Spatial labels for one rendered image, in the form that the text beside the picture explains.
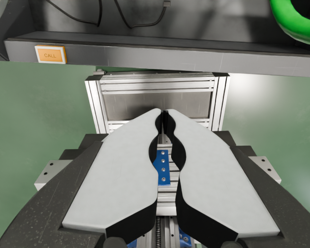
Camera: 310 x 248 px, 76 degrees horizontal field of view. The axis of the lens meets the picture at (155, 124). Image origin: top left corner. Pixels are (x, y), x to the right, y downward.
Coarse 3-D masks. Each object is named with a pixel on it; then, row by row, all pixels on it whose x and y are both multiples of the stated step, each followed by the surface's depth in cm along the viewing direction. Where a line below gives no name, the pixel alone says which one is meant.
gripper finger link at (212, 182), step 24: (168, 120) 11; (192, 120) 11; (192, 144) 9; (216, 144) 9; (192, 168) 8; (216, 168) 8; (240, 168) 8; (192, 192) 7; (216, 192) 7; (240, 192) 7; (192, 216) 6; (216, 216) 6; (240, 216) 6; (264, 216) 6; (216, 240) 6
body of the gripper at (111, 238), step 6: (108, 240) 5; (114, 240) 5; (120, 240) 5; (108, 246) 5; (114, 246) 5; (120, 246) 5; (126, 246) 5; (222, 246) 5; (228, 246) 5; (234, 246) 5; (240, 246) 5
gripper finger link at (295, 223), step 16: (240, 160) 8; (256, 176) 7; (272, 192) 7; (288, 192) 7; (272, 208) 6; (288, 208) 6; (304, 208) 6; (288, 224) 6; (304, 224) 6; (240, 240) 6; (256, 240) 5; (272, 240) 5; (288, 240) 6; (304, 240) 6
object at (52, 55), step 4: (64, 48) 37; (40, 52) 37; (44, 52) 37; (48, 52) 37; (52, 52) 37; (56, 52) 37; (60, 52) 37; (64, 52) 37; (40, 56) 37; (44, 56) 37; (48, 56) 37; (52, 56) 37; (56, 56) 37; (60, 56) 37; (64, 56) 38; (40, 60) 37; (44, 60) 37; (48, 60) 37; (52, 60) 37; (56, 60) 37; (60, 60) 37
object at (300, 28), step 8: (272, 0) 17; (280, 0) 16; (288, 0) 16; (272, 8) 17; (280, 8) 16; (288, 8) 16; (280, 16) 16; (288, 16) 15; (296, 16) 15; (280, 24) 16; (288, 24) 15; (296, 24) 14; (304, 24) 13; (288, 32) 15; (296, 32) 14; (304, 32) 13; (304, 40) 13
